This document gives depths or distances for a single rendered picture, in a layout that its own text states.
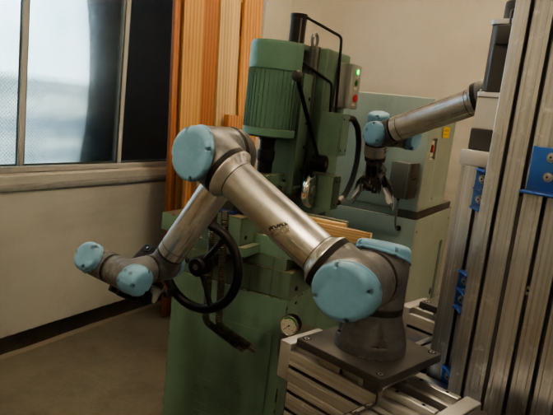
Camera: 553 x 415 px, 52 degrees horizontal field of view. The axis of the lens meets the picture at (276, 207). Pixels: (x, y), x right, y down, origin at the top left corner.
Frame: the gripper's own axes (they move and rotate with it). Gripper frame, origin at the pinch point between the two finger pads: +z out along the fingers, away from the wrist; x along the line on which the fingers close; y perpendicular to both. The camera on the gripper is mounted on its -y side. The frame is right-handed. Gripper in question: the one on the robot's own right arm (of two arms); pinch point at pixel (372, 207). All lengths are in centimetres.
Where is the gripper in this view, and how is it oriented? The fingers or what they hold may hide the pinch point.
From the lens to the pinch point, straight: 209.7
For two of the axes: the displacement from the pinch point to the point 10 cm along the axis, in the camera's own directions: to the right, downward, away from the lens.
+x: 9.2, 1.7, -3.4
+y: -3.8, 4.0, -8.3
